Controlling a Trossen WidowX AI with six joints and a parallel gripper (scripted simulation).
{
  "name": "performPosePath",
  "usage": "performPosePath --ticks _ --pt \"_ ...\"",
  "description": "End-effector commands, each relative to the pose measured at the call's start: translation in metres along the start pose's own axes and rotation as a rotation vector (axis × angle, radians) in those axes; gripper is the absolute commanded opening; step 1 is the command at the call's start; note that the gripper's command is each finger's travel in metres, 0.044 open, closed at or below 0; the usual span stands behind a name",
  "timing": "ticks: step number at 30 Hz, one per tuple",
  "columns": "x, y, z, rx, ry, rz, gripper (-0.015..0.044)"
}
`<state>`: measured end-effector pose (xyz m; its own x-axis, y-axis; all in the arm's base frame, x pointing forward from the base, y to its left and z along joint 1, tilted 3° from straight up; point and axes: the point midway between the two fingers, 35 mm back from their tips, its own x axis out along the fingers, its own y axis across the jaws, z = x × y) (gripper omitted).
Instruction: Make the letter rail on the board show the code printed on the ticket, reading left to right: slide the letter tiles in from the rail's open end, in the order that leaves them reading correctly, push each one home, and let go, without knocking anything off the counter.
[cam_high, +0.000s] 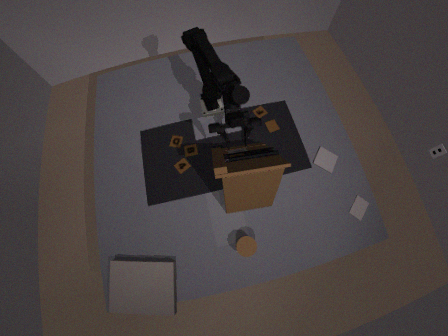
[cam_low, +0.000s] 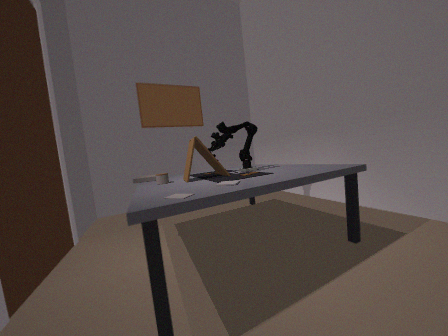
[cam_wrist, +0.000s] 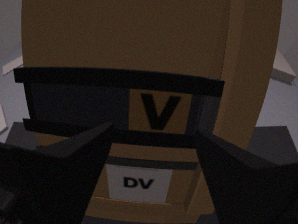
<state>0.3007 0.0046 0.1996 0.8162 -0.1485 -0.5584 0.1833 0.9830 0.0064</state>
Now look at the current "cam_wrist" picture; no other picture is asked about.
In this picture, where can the brown letter tile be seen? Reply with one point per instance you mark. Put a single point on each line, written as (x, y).
(158, 111)

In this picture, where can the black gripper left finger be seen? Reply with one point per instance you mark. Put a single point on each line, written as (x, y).
(58, 180)

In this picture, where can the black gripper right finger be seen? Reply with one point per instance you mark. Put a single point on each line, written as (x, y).
(245, 188)

